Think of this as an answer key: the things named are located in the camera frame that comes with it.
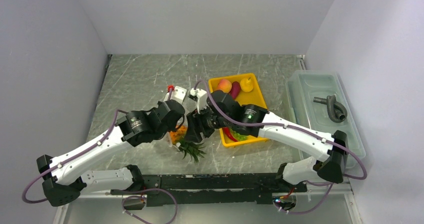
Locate green toy grapes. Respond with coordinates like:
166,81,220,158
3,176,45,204
233,133,248,142

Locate grey corrugated hose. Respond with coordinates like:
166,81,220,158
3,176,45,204
312,94,348,124

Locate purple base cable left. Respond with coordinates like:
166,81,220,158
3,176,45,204
121,187,178,224

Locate yellow toy pear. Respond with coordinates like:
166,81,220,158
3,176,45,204
240,77,254,93

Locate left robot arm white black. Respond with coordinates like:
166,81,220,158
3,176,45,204
37,99,185,207

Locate orange toy pineapple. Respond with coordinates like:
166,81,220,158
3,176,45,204
169,125,206,164

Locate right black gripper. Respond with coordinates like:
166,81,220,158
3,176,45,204
183,103,233,143

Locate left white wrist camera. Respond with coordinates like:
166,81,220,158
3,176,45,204
163,85,188,104

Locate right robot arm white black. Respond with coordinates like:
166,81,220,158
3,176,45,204
185,89,347,192

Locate clear plastic storage box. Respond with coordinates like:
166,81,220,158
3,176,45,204
286,70,366,160

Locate toy peach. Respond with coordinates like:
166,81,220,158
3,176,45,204
216,79,233,93

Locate clear dotted zip top bag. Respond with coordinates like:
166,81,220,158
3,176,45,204
163,114,188,151

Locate red toy chili pepper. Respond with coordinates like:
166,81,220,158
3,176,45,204
222,127,238,142

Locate purple toy eggplant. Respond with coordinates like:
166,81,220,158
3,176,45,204
229,81,241,100

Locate black base frame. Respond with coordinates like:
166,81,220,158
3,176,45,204
109,173,309,207

